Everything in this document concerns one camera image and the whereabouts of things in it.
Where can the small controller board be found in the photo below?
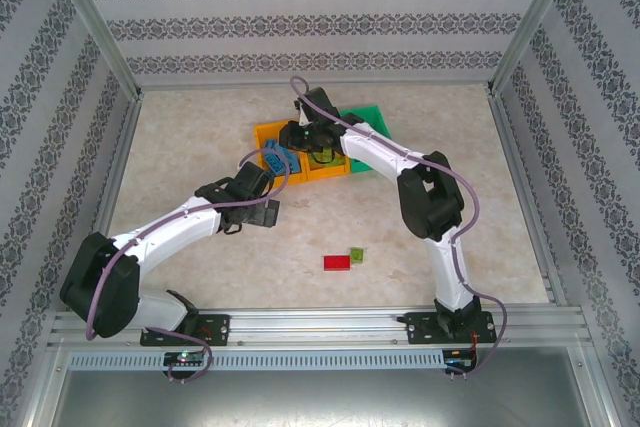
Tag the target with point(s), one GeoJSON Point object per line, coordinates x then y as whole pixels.
{"type": "Point", "coordinates": [457, 363]}
{"type": "Point", "coordinates": [185, 358]}

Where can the green plastic bin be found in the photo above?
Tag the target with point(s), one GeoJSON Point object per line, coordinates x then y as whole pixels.
{"type": "Point", "coordinates": [372, 119]}

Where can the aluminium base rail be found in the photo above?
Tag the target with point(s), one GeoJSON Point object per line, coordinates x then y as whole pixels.
{"type": "Point", "coordinates": [320, 327]}

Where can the aluminium table end rail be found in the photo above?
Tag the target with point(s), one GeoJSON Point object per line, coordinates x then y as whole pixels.
{"type": "Point", "coordinates": [320, 86]}

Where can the small green lego brick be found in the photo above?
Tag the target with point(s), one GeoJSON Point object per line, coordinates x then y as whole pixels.
{"type": "Point", "coordinates": [357, 253]}

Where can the aluminium frame post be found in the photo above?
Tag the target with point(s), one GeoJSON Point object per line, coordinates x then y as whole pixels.
{"type": "Point", "coordinates": [90, 22]}
{"type": "Point", "coordinates": [535, 22]}

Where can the aluminium table side rail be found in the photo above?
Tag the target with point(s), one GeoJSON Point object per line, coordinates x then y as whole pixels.
{"type": "Point", "coordinates": [120, 172]}
{"type": "Point", "coordinates": [525, 197]}

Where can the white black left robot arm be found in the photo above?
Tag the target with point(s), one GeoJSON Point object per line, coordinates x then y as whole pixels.
{"type": "Point", "coordinates": [165, 227]}

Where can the flat red lego brick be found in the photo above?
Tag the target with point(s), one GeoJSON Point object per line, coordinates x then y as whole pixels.
{"type": "Point", "coordinates": [336, 262]}

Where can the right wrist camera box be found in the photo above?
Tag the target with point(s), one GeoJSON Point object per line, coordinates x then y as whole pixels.
{"type": "Point", "coordinates": [310, 136]}

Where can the orange plastic bin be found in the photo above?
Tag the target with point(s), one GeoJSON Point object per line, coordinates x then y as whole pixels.
{"type": "Point", "coordinates": [327, 173]}
{"type": "Point", "coordinates": [260, 134]}

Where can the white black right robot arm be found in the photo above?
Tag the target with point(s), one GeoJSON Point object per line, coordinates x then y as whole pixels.
{"type": "Point", "coordinates": [450, 272]}

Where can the long green lego brick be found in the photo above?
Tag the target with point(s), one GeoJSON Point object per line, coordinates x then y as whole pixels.
{"type": "Point", "coordinates": [332, 155]}

